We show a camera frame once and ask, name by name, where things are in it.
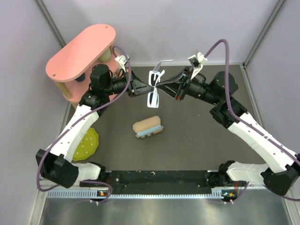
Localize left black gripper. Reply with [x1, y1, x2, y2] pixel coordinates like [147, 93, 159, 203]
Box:
[104, 68, 154, 97]

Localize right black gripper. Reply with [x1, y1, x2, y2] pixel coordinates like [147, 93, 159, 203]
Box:
[156, 67, 220, 106]

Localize white sunglasses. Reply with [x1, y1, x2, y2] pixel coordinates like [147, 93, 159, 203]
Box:
[147, 60, 173, 108]

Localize plaid glasses case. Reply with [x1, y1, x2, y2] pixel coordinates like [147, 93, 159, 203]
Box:
[133, 116, 161, 134]

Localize light blue cleaning cloth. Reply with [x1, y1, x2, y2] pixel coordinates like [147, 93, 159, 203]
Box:
[136, 125, 164, 138]

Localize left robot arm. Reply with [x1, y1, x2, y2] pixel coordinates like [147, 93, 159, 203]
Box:
[36, 64, 154, 192]

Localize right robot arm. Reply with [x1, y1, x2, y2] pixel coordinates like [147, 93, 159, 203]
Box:
[149, 67, 300, 196]

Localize beige ball on shelf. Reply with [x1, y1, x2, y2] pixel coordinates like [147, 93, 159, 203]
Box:
[98, 49, 112, 63]

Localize dark blue object on shelf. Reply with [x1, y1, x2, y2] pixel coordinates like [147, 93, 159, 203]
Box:
[75, 73, 85, 82]

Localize pink tiered wooden shelf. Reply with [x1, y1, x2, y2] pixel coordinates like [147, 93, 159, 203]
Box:
[45, 24, 119, 108]

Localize yellow-green dotted plate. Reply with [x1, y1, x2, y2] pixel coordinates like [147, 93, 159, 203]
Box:
[73, 128, 99, 161]

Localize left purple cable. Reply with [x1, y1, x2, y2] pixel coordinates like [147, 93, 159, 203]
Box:
[37, 45, 132, 204]

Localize purple cable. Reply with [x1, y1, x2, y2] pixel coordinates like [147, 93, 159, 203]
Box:
[37, 45, 132, 204]
[203, 38, 300, 204]

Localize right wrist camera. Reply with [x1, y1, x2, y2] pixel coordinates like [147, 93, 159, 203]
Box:
[188, 52, 208, 80]

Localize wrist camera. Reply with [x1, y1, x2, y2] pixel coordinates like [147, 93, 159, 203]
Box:
[115, 55, 130, 71]
[188, 52, 208, 80]

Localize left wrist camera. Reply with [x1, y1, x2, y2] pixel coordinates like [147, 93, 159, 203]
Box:
[115, 55, 130, 71]

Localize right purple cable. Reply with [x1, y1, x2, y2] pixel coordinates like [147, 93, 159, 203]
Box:
[203, 38, 300, 204]

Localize aluminium frame rail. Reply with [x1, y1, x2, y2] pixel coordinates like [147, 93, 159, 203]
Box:
[31, 171, 299, 225]

